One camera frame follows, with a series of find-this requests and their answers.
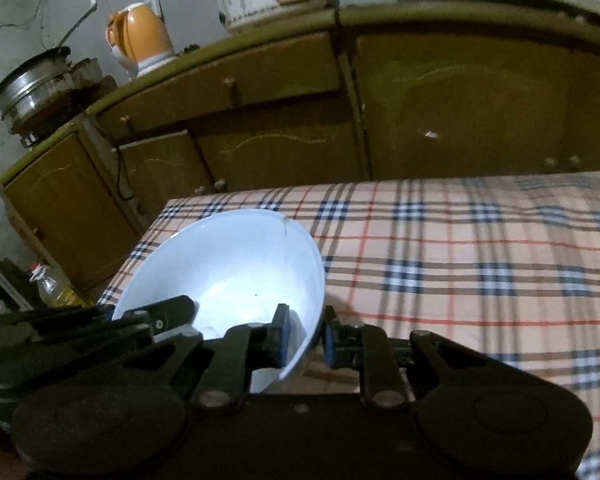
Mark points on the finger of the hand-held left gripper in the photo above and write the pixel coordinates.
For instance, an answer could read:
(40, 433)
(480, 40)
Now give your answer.
(172, 312)

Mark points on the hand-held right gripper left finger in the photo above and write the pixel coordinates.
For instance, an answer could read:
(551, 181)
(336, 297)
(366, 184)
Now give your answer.
(283, 336)

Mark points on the orange electric kettle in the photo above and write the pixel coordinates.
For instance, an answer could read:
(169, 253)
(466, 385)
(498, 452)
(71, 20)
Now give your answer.
(142, 37)

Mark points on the plastic oil bottle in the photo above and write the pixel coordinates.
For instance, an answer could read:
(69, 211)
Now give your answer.
(55, 287)

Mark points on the large white bowl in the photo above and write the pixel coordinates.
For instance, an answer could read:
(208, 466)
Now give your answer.
(230, 265)

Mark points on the steel steamer pot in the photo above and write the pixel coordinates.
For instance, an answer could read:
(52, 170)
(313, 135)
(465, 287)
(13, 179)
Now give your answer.
(35, 85)

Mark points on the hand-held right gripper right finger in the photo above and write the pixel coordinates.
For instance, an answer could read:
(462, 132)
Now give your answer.
(330, 346)

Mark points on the wooden kitchen cabinet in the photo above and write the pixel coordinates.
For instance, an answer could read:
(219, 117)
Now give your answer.
(290, 125)

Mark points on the plaid tablecloth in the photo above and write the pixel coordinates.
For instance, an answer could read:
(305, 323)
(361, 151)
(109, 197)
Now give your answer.
(455, 270)

